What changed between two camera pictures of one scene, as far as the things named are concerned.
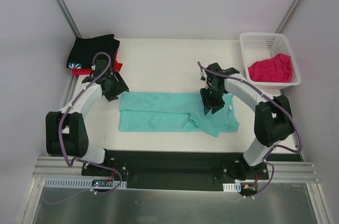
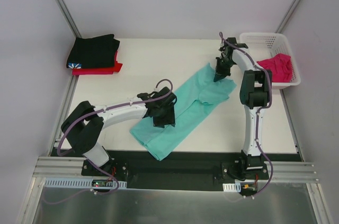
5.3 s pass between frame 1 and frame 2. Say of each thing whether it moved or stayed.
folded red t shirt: stayed
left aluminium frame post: stayed
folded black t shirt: stayed
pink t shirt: stayed
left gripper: moved
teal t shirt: moved
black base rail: stayed
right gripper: moved
